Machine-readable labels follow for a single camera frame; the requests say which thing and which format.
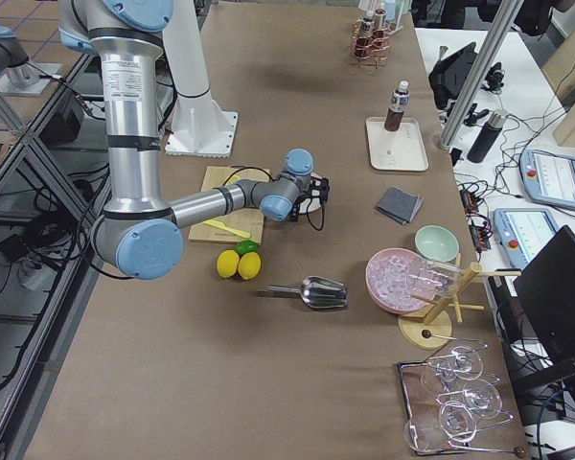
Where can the wine glass middle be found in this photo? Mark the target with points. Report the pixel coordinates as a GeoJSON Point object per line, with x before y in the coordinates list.
{"type": "Point", "coordinates": [479, 396]}

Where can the grey folded cloth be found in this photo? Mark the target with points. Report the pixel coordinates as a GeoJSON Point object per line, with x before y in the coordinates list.
{"type": "Point", "coordinates": [399, 205]}

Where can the black thermos flask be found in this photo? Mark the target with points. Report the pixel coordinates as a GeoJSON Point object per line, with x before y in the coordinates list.
{"type": "Point", "coordinates": [487, 136]}

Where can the white round plate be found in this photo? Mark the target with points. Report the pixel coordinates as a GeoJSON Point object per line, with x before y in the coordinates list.
{"type": "Point", "coordinates": [305, 203]}

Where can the tea bottle on tray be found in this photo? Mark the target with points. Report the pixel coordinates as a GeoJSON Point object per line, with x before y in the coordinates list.
{"type": "Point", "coordinates": [397, 107]}

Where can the glass on wooden stand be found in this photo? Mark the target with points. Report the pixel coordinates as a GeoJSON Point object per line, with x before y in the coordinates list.
{"type": "Point", "coordinates": [440, 278]}

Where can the tea bottle in rack front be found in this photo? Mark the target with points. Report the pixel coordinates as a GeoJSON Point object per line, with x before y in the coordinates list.
{"type": "Point", "coordinates": [363, 38]}

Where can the wooden glass tree stand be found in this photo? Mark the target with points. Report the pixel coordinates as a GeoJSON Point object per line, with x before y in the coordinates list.
{"type": "Point", "coordinates": [430, 328]}

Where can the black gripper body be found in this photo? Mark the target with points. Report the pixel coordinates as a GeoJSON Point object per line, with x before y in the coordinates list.
{"type": "Point", "coordinates": [295, 211]}

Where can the tea bottle in rack rear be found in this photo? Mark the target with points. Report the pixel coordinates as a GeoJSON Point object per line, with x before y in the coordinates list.
{"type": "Point", "coordinates": [379, 24]}

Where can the bamboo cutting board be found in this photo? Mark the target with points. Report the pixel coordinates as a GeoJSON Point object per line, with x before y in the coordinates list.
{"type": "Point", "coordinates": [248, 221]}

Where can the mirror tray with glasses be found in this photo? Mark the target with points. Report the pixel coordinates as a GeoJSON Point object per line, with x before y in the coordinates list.
{"type": "Point", "coordinates": [426, 402]}

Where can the pink bowl with ice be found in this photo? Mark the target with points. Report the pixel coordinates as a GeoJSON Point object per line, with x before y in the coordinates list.
{"type": "Point", "coordinates": [393, 275]}

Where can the tea bottle in rack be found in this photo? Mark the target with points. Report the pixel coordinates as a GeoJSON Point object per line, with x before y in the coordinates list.
{"type": "Point", "coordinates": [363, 38]}
{"type": "Point", "coordinates": [379, 24]}

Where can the yellow lemon far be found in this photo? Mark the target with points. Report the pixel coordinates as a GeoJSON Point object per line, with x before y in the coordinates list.
{"type": "Point", "coordinates": [249, 265]}

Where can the cream rabbit tray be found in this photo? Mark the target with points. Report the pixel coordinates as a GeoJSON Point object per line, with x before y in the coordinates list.
{"type": "Point", "coordinates": [396, 151]}

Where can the copper wire bottle rack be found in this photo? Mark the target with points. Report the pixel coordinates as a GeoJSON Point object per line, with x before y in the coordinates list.
{"type": "Point", "coordinates": [378, 51]}

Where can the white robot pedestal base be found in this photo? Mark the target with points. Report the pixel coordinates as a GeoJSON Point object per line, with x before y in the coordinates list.
{"type": "Point", "coordinates": [199, 127]}

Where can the wine glass top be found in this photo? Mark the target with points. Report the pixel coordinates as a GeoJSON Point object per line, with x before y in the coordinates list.
{"type": "Point", "coordinates": [462, 361]}

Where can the yellow lemon near scoop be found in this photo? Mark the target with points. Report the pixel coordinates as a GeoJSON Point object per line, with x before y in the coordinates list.
{"type": "Point", "coordinates": [227, 263]}

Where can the green bowl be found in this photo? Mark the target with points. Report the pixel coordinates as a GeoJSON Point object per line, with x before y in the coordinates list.
{"type": "Point", "coordinates": [436, 243]}

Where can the green lime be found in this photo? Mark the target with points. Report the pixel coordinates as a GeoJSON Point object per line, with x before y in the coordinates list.
{"type": "Point", "coordinates": [245, 247]}

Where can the black foam case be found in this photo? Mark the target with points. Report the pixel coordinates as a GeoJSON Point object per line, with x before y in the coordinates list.
{"type": "Point", "coordinates": [449, 75]}

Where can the metal ice scoop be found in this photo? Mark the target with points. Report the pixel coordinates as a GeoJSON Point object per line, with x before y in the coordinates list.
{"type": "Point", "coordinates": [317, 293]}

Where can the yellow plastic knife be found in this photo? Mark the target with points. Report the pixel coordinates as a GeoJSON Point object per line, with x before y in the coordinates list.
{"type": "Point", "coordinates": [222, 226]}

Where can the aluminium frame post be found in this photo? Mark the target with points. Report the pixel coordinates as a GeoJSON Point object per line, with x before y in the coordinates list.
{"type": "Point", "coordinates": [494, 38]}

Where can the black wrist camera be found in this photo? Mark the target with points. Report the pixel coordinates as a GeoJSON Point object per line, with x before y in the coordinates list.
{"type": "Point", "coordinates": [319, 192]}

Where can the black monitor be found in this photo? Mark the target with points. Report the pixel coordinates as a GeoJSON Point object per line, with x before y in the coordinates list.
{"type": "Point", "coordinates": [546, 292]}

